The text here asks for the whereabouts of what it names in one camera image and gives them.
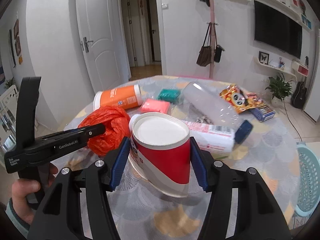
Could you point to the black small hanging bag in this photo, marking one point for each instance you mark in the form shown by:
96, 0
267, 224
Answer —
217, 53

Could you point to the pink coat rack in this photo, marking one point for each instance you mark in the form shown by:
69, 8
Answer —
214, 42

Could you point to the red white paper cup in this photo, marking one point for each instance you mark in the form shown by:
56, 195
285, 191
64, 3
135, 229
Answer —
160, 152

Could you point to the butterfly picture frame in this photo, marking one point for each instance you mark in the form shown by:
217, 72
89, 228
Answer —
263, 57

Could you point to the red snack packet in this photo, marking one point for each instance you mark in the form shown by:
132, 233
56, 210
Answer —
255, 98

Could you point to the clear plastic bottle blue cap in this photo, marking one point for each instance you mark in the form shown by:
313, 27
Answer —
218, 110

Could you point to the orange plastic bag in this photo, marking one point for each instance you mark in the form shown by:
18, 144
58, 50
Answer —
116, 123

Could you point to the pink tissue pack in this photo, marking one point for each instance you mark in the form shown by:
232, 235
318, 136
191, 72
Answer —
152, 105

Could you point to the pink white cylindrical can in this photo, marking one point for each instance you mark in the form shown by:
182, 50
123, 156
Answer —
210, 134

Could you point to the light blue laundry basket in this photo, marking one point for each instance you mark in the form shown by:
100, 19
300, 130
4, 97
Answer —
308, 198

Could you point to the white refrigerator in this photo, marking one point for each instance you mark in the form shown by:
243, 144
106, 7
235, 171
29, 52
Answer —
311, 107

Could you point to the person's left hand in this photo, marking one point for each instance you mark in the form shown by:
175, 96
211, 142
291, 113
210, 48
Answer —
20, 189

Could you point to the white curved wall shelf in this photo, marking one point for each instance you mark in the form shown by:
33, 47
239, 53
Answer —
256, 60

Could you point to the brown hanging handbag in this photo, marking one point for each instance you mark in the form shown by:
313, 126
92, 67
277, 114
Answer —
204, 57

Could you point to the black wall television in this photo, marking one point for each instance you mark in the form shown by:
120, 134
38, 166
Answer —
276, 29

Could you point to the teal tissue pack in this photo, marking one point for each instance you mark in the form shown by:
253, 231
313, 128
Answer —
169, 95

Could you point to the blue small box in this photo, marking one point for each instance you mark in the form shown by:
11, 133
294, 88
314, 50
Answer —
263, 112

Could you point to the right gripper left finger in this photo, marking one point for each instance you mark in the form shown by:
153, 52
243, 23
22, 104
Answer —
59, 214

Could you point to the orange wipes canister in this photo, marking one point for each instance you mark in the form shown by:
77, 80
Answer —
125, 97

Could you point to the orange panda snack bag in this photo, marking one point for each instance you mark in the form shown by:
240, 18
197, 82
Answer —
237, 98

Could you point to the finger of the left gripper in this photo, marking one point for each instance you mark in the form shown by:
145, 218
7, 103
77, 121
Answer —
70, 139

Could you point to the upper curved wall shelf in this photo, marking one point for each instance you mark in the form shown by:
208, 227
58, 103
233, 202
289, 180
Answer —
300, 18

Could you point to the green potted plant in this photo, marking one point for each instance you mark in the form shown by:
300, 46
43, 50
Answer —
280, 89

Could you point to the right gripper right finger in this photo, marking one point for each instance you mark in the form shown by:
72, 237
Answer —
258, 213

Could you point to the black acoustic guitar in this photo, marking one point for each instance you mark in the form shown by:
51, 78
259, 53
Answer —
299, 96

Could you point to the white room door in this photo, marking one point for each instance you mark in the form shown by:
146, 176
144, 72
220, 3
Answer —
103, 43

